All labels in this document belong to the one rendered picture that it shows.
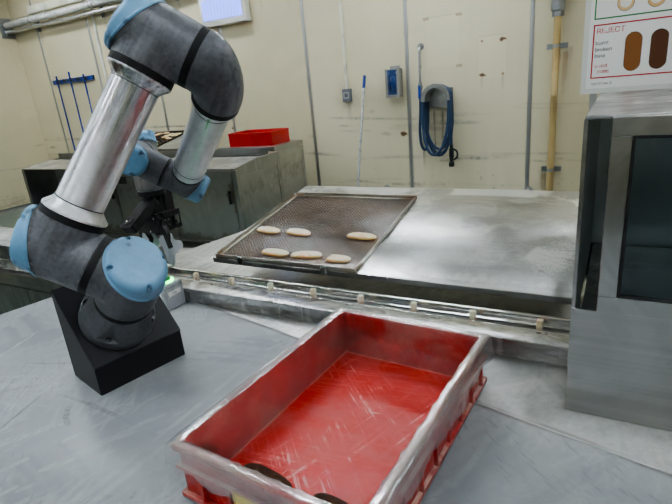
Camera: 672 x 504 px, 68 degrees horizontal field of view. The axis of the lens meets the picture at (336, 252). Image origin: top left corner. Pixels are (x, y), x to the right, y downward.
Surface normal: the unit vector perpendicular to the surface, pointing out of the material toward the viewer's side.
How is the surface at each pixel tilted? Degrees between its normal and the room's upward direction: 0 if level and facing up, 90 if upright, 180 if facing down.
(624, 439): 0
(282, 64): 90
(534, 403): 0
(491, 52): 90
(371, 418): 0
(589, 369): 90
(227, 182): 90
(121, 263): 52
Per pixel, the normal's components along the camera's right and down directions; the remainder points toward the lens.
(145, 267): 0.58, -0.48
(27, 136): 0.87, 0.10
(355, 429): -0.09, -0.94
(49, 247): 0.22, 0.17
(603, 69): -0.50, 0.33
